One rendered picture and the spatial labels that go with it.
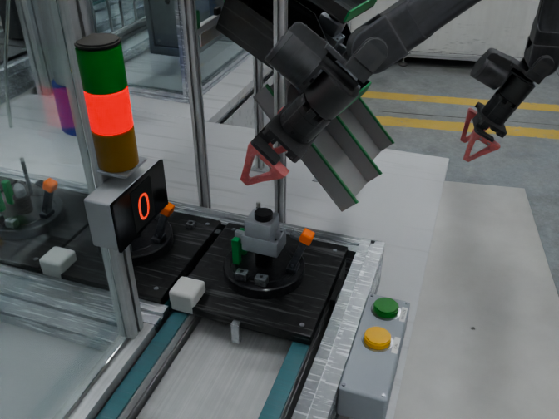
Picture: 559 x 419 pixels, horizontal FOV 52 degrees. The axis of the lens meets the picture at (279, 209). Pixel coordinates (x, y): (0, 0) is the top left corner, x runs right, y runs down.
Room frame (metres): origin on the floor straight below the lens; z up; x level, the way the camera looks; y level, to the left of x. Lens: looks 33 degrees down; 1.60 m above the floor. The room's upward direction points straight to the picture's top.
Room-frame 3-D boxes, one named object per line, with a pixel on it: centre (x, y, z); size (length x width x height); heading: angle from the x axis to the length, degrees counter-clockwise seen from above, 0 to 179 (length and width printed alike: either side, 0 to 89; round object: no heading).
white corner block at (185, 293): (0.71, 0.15, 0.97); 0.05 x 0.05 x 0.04; 71
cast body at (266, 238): (0.77, 0.04, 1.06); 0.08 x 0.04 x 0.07; 69
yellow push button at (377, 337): (0.62, -0.15, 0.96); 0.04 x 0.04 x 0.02
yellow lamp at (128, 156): (0.63, 0.20, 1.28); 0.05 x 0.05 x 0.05
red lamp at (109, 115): (0.63, 0.20, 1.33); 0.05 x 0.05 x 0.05
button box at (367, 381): (0.62, -0.15, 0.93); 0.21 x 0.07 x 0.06; 161
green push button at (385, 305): (0.68, -0.17, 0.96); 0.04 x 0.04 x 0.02
